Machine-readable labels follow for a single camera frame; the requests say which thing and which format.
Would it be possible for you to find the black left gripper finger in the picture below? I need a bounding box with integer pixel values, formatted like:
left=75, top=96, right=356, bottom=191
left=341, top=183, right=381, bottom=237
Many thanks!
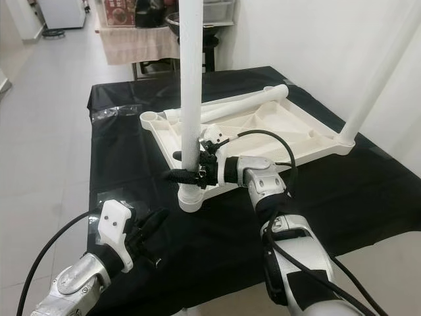
left=134, top=212, right=158, bottom=240
left=146, top=207, right=170, bottom=251

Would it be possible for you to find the white plastic children table top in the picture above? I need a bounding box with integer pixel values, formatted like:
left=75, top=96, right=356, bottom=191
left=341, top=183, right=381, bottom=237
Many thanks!
left=139, top=84, right=357, bottom=213

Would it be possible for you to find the clear tape patch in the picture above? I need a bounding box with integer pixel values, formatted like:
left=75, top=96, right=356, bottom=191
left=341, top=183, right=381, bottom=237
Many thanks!
left=91, top=188, right=175, bottom=224
left=92, top=104, right=143, bottom=123

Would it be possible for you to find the black tablecloth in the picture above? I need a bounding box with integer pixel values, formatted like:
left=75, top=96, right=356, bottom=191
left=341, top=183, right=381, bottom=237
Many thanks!
left=87, top=66, right=421, bottom=316

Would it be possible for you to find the black stool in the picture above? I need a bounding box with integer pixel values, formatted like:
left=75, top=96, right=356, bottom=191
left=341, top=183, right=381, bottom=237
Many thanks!
left=201, top=33, right=222, bottom=74

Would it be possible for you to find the beige patterned tablecloth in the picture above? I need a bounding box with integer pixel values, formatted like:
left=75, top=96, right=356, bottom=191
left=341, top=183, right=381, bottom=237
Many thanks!
left=97, top=25, right=182, bottom=66

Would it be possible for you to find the black bag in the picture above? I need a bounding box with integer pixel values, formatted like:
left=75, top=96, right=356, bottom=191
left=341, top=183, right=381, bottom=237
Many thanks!
left=136, top=0, right=176, bottom=30

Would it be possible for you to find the red printed box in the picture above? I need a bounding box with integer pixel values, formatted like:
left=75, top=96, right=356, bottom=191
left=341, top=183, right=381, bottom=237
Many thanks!
left=105, top=0, right=137, bottom=28

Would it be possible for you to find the dark floor mop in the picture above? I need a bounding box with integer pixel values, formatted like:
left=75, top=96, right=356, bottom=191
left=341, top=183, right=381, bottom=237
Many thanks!
left=41, top=28, right=67, bottom=40

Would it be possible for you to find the white tall appliance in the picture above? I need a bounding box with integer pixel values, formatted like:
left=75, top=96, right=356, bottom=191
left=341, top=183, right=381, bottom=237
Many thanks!
left=37, top=0, right=87, bottom=31

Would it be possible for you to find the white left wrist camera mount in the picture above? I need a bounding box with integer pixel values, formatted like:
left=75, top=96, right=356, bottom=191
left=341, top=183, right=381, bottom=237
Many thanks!
left=97, top=199, right=136, bottom=273

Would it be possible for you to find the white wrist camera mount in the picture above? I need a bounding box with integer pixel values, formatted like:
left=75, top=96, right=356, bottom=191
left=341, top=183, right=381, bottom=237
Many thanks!
left=197, top=127, right=237, bottom=190
left=97, top=199, right=136, bottom=273

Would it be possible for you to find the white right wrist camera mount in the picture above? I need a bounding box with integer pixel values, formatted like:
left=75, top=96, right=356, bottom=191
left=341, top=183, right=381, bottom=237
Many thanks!
left=197, top=127, right=237, bottom=190

